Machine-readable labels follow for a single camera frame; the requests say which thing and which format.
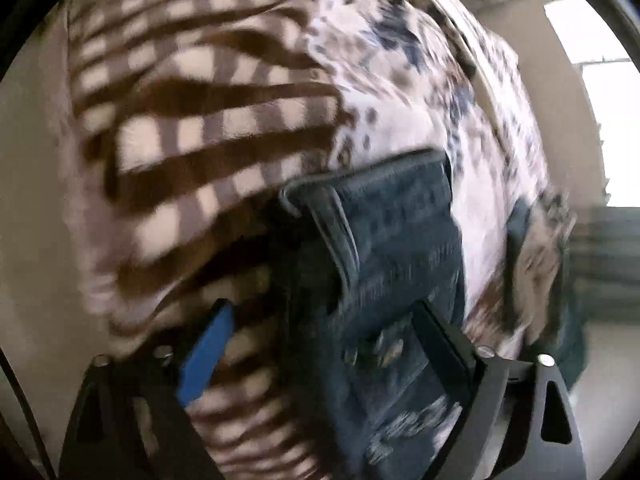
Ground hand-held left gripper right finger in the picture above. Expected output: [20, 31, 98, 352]
[410, 300, 587, 480]

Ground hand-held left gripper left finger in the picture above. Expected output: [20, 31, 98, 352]
[59, 299, 236, 480]

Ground dark blue jeans pants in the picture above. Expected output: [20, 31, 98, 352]
[280, 149, 476, 480]

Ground brown plaid blanket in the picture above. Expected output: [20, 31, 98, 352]
[55, 0, 361, 480]

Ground window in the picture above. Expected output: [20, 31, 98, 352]
[544, 0, 638, 208]

